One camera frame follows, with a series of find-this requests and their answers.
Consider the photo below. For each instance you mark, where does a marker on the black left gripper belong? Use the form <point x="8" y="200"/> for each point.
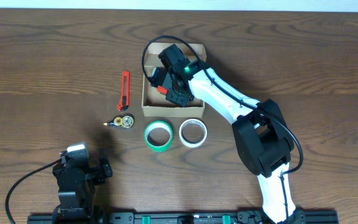
<point x="105" y="170"/>

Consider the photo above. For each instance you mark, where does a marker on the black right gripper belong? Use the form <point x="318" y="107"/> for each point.
<point x="166" y="83"/>

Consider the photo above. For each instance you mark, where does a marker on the red black stapler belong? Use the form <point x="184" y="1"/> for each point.
<point x="162" y="90"/>

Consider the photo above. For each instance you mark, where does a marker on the white tape roll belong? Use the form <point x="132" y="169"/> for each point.
<point x="193" y="133"/>

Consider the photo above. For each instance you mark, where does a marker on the red utility knife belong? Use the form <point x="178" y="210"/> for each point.
<point x="125" y="98"/>

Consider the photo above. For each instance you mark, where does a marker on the green tape roll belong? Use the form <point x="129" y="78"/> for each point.
<point x="158" y="136"/>

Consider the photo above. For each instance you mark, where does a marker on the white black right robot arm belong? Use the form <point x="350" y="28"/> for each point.
<point x="261" y="135"/>

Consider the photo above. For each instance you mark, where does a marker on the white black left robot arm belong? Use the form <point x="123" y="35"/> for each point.
<point x="78" y="203"/>

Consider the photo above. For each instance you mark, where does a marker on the open cardboard box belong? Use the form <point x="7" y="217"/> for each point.
<point x="154" y="103"/>

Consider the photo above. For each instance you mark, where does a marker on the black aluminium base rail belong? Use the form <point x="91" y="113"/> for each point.
<point x="242" y="217"/>

